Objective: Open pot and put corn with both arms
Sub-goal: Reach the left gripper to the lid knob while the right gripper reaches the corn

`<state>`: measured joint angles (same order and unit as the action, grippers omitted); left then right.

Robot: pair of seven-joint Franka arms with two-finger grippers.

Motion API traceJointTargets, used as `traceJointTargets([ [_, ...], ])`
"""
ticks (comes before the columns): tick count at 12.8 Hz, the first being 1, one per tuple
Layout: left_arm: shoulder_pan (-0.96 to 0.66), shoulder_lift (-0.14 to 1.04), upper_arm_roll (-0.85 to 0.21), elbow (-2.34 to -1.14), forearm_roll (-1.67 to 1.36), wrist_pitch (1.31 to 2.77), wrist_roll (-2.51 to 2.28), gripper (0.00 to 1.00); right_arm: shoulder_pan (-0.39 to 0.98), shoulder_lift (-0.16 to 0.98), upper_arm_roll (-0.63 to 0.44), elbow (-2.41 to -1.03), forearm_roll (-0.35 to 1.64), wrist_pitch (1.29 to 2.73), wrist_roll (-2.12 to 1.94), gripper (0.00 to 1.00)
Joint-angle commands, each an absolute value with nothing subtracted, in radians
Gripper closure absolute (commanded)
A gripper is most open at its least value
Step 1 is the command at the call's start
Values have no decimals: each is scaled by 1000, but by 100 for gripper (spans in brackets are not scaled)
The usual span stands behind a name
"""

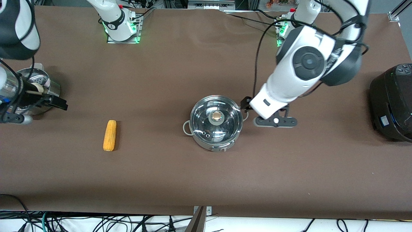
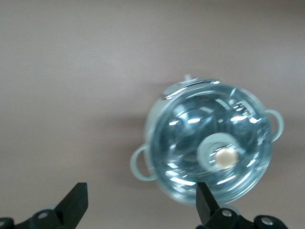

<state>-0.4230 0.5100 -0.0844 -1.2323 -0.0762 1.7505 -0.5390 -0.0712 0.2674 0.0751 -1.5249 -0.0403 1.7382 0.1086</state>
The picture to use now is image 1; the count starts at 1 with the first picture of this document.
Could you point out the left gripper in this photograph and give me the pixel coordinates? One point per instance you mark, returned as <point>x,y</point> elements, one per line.
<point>246,103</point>

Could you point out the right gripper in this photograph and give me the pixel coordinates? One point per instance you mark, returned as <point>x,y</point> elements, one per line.
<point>48,101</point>

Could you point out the glass pot lid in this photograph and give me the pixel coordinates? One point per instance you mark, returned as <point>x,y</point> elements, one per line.
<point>216,119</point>

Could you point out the yellow corn cob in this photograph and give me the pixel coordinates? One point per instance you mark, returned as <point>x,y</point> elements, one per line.
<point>109,135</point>

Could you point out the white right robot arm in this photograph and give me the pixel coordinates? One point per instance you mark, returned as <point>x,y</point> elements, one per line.
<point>19,32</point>

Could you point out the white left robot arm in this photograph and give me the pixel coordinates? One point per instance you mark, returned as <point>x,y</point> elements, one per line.
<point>309,61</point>

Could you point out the steel steamer pot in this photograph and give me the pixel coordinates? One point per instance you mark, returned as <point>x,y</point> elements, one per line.
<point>53,88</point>

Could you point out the white steamed bun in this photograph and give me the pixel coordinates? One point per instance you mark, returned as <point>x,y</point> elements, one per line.
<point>38,87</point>

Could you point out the brown table cloth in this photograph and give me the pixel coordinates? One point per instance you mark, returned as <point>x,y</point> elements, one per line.
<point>206,180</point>

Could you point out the grey metal box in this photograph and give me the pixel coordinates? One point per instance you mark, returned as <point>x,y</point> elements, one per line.
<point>210,4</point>

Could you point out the dark wedge-shaped bar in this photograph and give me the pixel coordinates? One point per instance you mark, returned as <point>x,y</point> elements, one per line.
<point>197,222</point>

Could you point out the black rice cooker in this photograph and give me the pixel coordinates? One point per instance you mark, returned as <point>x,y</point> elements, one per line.
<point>394,106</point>

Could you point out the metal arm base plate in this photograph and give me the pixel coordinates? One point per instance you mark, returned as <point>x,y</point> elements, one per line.
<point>278,35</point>
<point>139,32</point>

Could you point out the small metal edge bracket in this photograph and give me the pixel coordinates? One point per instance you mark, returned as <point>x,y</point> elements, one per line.
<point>208,210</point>

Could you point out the aluminium frame rail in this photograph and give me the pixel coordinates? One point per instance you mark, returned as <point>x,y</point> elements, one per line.
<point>397,11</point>

